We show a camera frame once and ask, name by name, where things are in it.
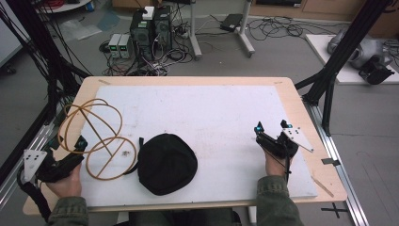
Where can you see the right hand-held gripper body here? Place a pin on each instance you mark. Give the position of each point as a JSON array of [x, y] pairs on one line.
[[279, 146]]

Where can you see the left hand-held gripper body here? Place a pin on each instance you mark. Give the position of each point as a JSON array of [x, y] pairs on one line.
[[53, 171]]

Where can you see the black hat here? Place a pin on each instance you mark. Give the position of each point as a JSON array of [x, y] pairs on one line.
[[166, 164]]

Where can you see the person's left hand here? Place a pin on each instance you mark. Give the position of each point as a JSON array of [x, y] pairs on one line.
[[67, 185]]

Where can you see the person's right hand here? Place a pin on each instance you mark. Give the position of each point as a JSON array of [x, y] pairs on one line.
[[276, 166]]

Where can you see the wooden table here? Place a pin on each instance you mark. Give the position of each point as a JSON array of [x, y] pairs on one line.
[[301, 103]]

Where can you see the grey tape strip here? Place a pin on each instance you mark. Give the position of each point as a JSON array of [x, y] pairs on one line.
[[330, 162]]

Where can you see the white foam mat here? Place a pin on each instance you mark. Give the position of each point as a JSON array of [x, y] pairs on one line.
[[204, 125]]

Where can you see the thin wooden stick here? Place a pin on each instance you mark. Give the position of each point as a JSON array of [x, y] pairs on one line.
[[323, 187]]

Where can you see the white floor board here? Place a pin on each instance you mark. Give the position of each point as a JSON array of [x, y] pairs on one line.
[[323, 53]]

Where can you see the black tape cross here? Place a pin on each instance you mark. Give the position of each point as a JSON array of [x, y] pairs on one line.
[[335, 209]]

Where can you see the grey desk leg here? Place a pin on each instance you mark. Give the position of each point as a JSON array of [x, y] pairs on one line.
[[245, 31], [195, 31]]

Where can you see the black device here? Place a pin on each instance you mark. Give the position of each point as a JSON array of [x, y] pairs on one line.
[[375, 72]]

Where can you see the grey power supply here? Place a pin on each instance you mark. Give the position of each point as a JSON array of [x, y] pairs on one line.
[[114, 45], [125, 46]]

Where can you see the grey rounded device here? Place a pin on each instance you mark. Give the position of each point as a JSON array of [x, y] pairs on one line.
[[367, 50]]

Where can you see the flat black box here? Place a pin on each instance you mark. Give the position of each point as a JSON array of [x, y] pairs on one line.
[[231, 22]]

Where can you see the clear plastic sheet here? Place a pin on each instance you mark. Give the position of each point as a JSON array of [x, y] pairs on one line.
[[78, 29]]

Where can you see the black computer tower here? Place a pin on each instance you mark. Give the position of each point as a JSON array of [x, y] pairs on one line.
[[142, 36], [163, 28]]

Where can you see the round white table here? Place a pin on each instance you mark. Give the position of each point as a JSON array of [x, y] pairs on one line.
[[69, 6]]

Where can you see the white box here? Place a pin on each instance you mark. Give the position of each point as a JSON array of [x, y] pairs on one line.
[[148, 12]]

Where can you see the aluminium rail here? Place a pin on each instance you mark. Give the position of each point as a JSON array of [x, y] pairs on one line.
[[338, 163], [22, 169]]

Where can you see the black metal frame post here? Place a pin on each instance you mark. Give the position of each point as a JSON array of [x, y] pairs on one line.
[[40, 47], [342, 53]]

